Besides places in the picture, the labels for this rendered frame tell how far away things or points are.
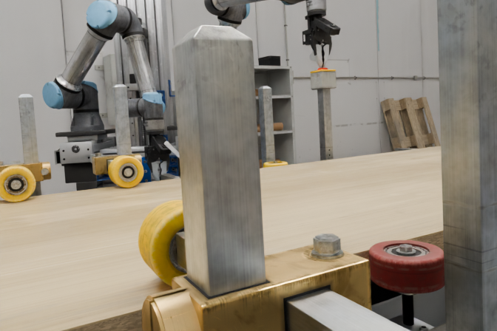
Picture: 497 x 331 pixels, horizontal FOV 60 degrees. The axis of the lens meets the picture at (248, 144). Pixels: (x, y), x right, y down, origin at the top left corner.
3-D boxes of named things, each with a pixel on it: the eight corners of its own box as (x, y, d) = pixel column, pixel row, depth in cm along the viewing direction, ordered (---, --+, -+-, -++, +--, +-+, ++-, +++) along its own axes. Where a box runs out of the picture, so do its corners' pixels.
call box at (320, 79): (310, 91, 166) (309, 71, 165) (325, 91, 169) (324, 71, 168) (322, 90, 160) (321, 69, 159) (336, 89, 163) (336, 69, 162)
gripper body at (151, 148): (162, 159, 181) (160, 130, 180) (168, 159, 173) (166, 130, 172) (144, 160, 177) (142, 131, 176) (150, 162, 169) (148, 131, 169)
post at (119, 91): (123, 242, 132) (112, 85, 129) (135, 240, 134) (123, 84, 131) (126, 245, 129) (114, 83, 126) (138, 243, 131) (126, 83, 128)
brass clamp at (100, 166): (92, 173, 128) (91, 157, 128) (137, 168, 135) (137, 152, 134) (96, 175, 123) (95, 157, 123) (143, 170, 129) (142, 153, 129)
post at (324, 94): (320, 205, 168) (315, 89, 165) (330, 204, 170) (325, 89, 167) (328, 207, 164) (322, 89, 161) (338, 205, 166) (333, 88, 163)
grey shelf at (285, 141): (204, 222, 442) (194, 69, 432) (274, 207, 492) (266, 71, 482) (227, 230, 405) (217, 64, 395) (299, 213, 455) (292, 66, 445)
